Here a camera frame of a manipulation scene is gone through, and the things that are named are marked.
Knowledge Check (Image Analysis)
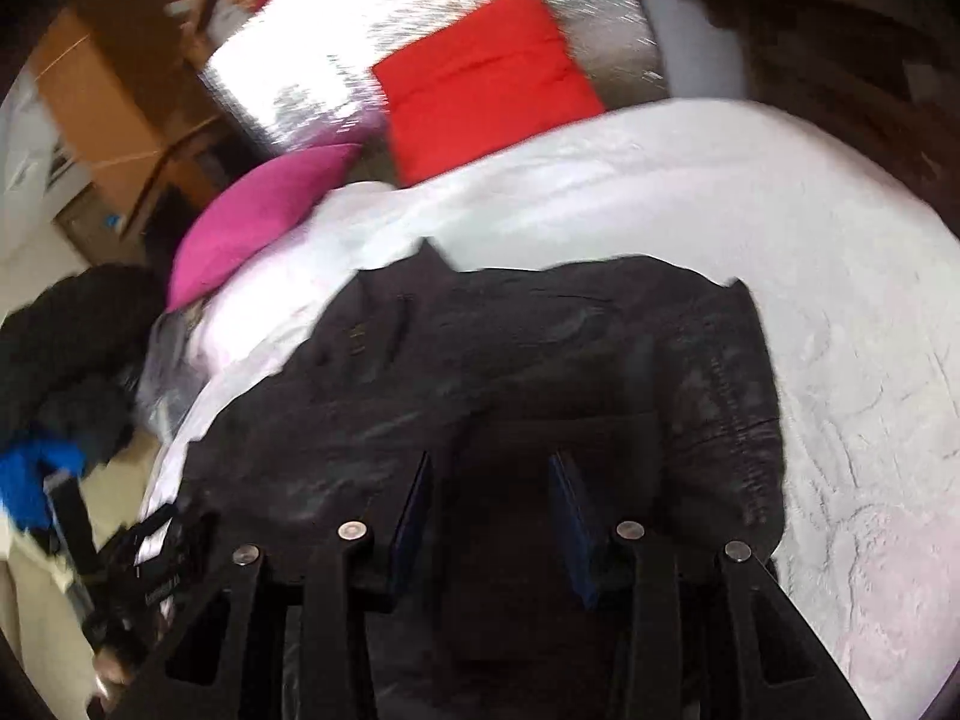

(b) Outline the person's left hand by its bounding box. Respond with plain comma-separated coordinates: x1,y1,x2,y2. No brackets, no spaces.
93,645,137,700

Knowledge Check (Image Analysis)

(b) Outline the black coat pile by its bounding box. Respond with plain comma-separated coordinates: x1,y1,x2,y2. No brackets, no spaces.
2,263,166,478

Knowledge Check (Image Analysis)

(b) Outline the black quilted jacket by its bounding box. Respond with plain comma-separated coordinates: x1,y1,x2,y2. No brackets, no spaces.
179,247,784,718

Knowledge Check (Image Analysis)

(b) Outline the cream leather sofa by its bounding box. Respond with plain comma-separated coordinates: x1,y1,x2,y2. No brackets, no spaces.
2,431,160,718

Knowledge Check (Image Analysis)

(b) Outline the red pillow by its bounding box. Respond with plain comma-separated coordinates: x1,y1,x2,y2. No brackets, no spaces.
373,0,605,185

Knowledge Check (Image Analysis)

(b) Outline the wooden side table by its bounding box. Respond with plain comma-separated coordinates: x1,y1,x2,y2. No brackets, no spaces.
693,0,958,229

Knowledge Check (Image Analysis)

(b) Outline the pink pillow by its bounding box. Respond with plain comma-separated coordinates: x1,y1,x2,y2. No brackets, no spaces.
167,143,361,312

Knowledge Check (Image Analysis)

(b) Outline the grey garment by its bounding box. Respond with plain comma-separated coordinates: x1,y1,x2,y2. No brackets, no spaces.
135,309,206,444

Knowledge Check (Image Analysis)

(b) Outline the white bed sheet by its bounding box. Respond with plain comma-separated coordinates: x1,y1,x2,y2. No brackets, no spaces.
145,99,958,718

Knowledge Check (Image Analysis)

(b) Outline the blue jacket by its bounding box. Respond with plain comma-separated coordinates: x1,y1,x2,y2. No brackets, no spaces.
0,437,86,532

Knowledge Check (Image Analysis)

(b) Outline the silver foil insulation panel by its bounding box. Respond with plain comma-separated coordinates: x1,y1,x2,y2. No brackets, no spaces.
200,0,665,154

